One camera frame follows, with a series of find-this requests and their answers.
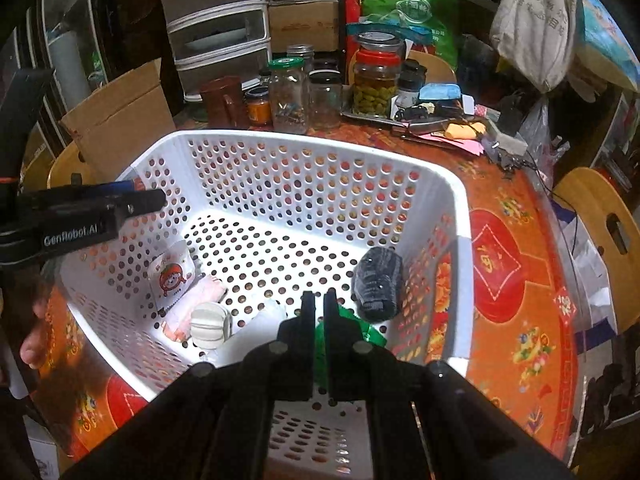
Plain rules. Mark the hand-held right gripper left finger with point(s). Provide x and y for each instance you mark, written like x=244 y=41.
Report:
x=306 y=320

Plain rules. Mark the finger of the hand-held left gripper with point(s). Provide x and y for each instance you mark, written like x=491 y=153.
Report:
x=122 y=187
x=145 y=202

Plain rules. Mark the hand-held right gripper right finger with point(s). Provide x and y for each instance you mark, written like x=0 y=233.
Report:
x=332 y=320

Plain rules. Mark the white towel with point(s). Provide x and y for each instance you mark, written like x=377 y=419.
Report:
x=270 y=320

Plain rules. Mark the green packet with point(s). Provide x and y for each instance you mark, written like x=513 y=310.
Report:
x=374 y=336

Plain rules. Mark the black knitted cloth bundle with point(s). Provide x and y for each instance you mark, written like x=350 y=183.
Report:
x=377 y=280

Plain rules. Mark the cartoon printed pouch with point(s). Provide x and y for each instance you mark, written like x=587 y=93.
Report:
x=170 y=277

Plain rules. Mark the pink towel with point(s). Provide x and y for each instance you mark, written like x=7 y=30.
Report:
x=202 y=295

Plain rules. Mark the white perforated plastic basket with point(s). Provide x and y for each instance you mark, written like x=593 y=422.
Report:
x=300 y=200

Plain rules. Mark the person's left hand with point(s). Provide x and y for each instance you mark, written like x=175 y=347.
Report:
x=34 y=347

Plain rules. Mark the open cardboard box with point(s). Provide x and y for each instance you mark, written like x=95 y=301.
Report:
x=125 y=120

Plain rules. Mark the brown cup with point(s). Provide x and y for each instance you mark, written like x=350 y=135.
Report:
x=222 y=102

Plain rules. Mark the white paper roll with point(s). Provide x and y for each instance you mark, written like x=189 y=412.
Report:
x=70 y=65

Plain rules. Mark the small orange jar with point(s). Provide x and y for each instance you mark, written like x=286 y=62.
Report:
x=258 y=110

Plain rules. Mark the red floral tablecloth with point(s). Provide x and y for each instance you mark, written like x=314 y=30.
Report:
x=500 y=270

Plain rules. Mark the glass jar with green lid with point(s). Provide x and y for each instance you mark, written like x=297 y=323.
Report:
x=289 y=95

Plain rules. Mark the grey plastic drawer unit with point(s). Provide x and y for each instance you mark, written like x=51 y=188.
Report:
x=215 y=25

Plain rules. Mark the glass jar with black lid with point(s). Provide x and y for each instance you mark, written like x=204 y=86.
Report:
x=326 y=102

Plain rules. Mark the clear glass jar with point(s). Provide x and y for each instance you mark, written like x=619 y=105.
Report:
x=300 y=57

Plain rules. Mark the yellow cloth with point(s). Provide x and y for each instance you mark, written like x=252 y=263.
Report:
x=462 y=130

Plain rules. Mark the closed cardboard box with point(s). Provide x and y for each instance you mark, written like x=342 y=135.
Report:
x=302 y=22

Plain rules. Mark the glass jar with red lid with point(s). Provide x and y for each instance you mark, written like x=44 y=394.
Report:
x=377 y=80

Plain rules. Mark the blue pouch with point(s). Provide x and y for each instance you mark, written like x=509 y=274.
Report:
x=440 y=91

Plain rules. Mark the small dark-lid jar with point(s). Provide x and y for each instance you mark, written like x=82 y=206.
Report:
x=412 y=80

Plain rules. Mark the white plastic bag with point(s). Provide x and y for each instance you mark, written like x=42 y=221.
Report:
x=590 y=270

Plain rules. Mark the crumpled clear plastic bag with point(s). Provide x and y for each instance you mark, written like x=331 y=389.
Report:
x=540 y=130

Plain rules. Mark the green shopping bag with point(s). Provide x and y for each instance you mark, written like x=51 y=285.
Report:
x=410 y=10

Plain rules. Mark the beige tote bag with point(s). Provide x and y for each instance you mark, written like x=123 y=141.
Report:
x=535 y=20

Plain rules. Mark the blue printed tote bag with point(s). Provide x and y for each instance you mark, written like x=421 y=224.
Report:
x=605 y=35

